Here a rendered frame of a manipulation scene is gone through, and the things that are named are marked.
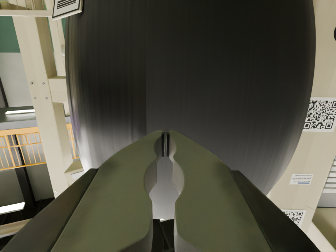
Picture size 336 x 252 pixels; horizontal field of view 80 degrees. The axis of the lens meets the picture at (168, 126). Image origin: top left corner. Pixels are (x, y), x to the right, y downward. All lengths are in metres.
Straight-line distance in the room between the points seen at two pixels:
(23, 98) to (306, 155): 9.93
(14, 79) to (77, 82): 9.77
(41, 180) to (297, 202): 11.32
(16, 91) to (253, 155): 9.97
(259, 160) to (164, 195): 0.12
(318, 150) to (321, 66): 0.19
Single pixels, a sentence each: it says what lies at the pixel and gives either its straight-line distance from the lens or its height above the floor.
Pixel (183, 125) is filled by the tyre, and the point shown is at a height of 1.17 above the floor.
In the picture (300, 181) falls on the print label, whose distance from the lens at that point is 0.59.
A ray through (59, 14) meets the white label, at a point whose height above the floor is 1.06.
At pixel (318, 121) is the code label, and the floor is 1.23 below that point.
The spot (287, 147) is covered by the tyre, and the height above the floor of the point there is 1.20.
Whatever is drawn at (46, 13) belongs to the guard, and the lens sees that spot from 0.92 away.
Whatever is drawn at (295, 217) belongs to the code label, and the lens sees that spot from 0.66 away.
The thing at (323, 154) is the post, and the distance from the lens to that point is 0.58.
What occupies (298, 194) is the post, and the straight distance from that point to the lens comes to 0.61.
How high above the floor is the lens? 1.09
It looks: 21 degrees up
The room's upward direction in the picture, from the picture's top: 179 degrees counter-clockwise
